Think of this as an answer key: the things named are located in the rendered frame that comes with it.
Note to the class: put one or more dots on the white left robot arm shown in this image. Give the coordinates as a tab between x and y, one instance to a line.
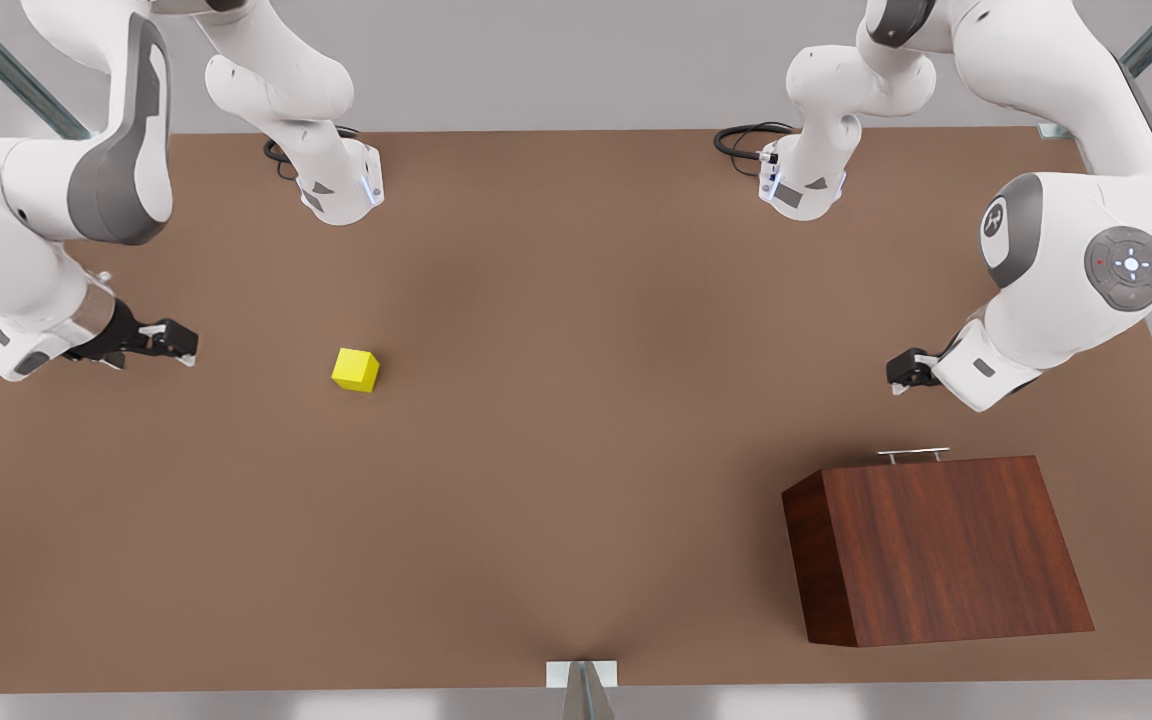
1066	150

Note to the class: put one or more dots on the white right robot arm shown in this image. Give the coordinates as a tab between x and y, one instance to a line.
26	190

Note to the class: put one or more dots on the yellow cube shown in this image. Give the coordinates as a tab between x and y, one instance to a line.
355	370

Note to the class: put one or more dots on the dark wooden cabinet box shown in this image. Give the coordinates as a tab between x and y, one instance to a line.
946	550

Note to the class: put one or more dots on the pale frame post foot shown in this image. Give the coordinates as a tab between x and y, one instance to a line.
556	674
1053	130

